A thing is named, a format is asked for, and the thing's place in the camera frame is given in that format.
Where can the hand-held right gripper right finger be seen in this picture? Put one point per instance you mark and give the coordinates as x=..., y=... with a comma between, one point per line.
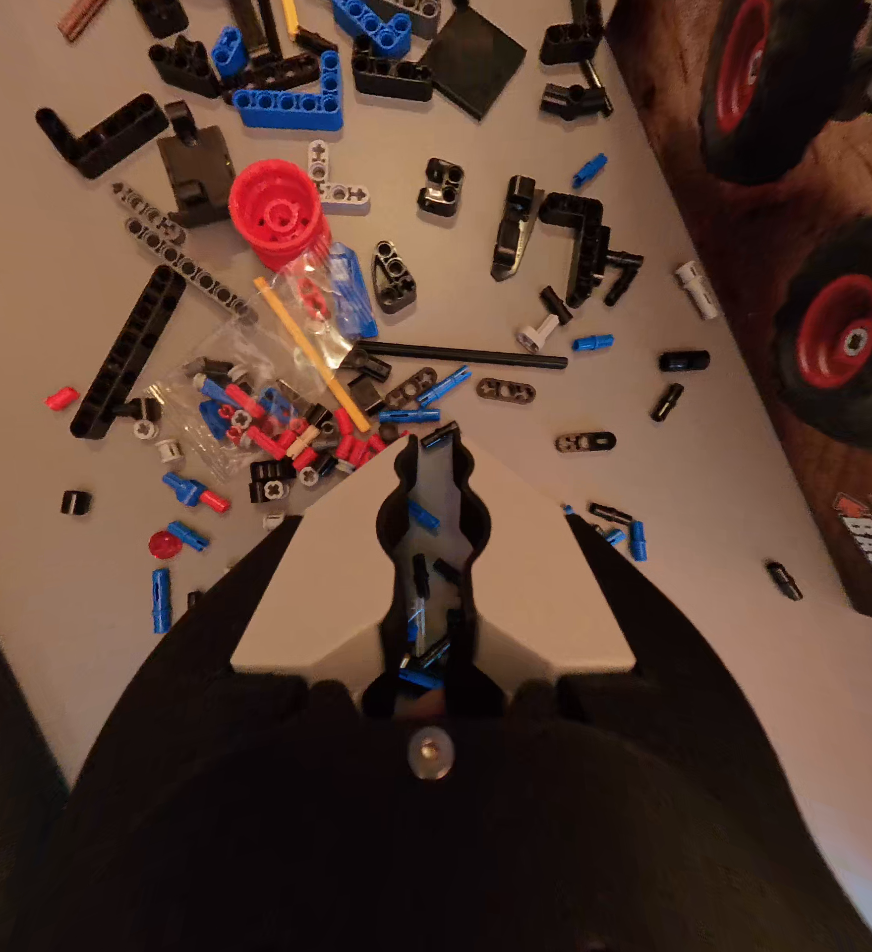
x=555, y=595

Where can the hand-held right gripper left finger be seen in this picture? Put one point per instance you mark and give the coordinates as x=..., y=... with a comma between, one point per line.
x=309, y=595

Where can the black toy pin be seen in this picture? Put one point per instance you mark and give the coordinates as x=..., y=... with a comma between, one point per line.
x=439, y=435

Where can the grey desk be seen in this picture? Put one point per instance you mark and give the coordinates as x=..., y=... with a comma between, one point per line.
x=703, y=483

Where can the clear bag of toy parts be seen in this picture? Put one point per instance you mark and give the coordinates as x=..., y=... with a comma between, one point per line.
x=257, y=372

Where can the small white toy bush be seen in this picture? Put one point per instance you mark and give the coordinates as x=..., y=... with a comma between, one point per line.
x=144, y=429

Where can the yellow toy axle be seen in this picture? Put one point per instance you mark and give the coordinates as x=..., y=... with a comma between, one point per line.
x=309, y=353

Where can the black rounded toy piece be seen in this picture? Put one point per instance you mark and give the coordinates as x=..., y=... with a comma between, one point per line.
x=76, y=502

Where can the black long toy axle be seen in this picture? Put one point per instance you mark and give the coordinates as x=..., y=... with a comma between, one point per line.
x=465, y=355

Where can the scatter of small toy pins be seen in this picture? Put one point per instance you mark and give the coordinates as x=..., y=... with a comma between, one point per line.
x=592, y=342

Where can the black straight toy beam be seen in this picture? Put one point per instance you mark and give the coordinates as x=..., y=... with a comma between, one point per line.
x=127, y=357

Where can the small red toy pin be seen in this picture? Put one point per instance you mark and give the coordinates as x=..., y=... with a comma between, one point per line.
x=62, y=398

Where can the grey long toy beam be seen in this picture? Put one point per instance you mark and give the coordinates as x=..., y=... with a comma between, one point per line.
x=183, y=260

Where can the red toy wheel rim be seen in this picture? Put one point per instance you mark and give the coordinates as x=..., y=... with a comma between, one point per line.
x=276, y=212

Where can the black toy truck box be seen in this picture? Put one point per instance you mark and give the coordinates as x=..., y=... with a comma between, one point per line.
x=778, y=223

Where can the black toy fairing panel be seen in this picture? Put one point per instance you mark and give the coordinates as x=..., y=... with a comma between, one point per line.
x=198, y=175

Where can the blue angled toy beam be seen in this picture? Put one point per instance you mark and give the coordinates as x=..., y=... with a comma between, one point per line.
x=287, y=111
x=372, y=26

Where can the black flat toy tile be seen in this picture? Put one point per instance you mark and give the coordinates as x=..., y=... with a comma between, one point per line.
x=473, y=59

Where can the brown toy axle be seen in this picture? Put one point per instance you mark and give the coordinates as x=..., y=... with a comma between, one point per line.
x=82, y=18

